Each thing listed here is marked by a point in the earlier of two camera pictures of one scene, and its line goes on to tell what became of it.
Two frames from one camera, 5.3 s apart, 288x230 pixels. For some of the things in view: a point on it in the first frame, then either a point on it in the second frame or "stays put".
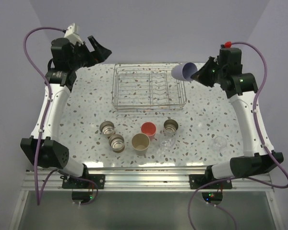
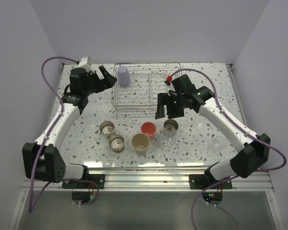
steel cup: x=107 y=128 stays put
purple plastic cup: x=184 y=72 to x=124 y=76
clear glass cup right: x=219 y=143 stays put
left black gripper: x=101 y=54 to x=108 y=80
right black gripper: x=200 y=76 to x=162 y=99
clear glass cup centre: x=167 y=142 stays put
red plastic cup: x=149 y=129 stays put
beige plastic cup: x=140 y=143 stays put
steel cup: x=117 y=143 stays put
